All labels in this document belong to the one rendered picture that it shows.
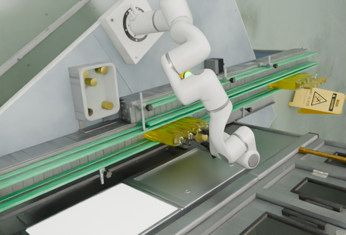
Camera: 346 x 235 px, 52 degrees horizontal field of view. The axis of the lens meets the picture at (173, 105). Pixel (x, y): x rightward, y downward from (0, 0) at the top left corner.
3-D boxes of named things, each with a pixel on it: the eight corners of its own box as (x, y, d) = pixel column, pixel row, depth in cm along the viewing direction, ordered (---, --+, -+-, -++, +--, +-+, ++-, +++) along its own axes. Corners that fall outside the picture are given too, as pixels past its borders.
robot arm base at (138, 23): (117, 15, 154) (140, 10, 143) (133, -1, 160) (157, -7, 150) (135, 44, 162) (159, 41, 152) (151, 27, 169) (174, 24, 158)
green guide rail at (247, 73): (137, 107, 159) (149, 109, 153) (136, 105, 159) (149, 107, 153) (308, 52, 278) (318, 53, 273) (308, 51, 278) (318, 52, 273)
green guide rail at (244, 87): (138, 123, 161) (150, 126, 155) (138, 121, 160) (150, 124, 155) (307, 62, 280) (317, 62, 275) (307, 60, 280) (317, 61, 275)
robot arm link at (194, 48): (159, 31, 127) (159, 44, 114) (193, 11, 124) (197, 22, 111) (178, 62, 132) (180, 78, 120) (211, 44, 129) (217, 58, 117)
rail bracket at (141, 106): (131, 128, 158) (150, 133, 149) (127, 91, 154) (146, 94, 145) (136, 126, 160) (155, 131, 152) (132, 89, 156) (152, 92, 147)
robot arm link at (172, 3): (174, 47, 130) (156, 5, 122) (172, 28, 151) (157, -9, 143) (199, 37, 128) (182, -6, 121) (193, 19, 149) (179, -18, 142)
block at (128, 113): (120, 121, 162) (130, 124, 157) (118, 101, 160) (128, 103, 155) (126, 119, 165) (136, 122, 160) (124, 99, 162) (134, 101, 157)
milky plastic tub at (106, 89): (75, 119, 152) (87, 122, 146) (68, 67, 146) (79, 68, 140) (108, 109, 164) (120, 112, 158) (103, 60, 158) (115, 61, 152)
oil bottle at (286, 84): (269, 87, 242) (309, 92, 223) (269, 79, 241) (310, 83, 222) (273, 86, 246) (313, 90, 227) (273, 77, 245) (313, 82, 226)
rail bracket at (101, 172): (87, 180, 146) (106, 189, 137) (84, 164, 144) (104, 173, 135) (95, 176, 149) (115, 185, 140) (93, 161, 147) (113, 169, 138)
